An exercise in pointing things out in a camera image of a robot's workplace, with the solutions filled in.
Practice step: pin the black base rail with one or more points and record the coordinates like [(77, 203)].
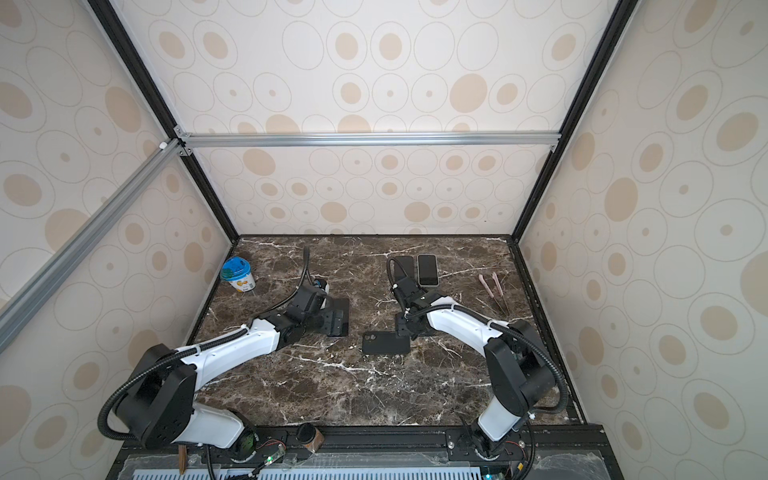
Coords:
[(375, 452)]

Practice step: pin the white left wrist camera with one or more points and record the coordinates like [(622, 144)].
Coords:
[(321, 284)]

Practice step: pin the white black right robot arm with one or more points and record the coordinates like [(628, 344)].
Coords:
[(525, 381)]

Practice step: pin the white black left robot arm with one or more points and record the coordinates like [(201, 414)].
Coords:
[(158, 406)]

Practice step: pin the black cylinder on base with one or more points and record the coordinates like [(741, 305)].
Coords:
[(310, 437)]

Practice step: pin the brown wooden stick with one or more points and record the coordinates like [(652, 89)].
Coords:
[(182, 459)]

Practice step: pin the black phone case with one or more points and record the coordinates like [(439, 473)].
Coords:
[(404, 266), (385, 343)]

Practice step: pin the blue white yogurt cup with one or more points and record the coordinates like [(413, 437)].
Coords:
[(237, 272)]

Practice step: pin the black frame post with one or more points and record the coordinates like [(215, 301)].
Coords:
[(606, 46), (107, 17)]

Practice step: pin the silver aluminium side rail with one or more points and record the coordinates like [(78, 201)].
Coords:
[(17, 313)]

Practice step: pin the black frame post left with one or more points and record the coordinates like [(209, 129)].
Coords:
[(107, 17)]

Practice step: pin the magenta-edged smartphone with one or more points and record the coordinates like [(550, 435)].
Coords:
[(336, 317)]

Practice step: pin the white-edged smartphone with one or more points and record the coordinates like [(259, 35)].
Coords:
[(427, 270)]

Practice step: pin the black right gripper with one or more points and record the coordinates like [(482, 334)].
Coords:
[(400, 323)]

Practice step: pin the black frame post right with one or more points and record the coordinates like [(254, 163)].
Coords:
[(606, 46)]

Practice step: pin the silver aluminium crossbar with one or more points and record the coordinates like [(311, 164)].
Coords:
[(373, 139)]

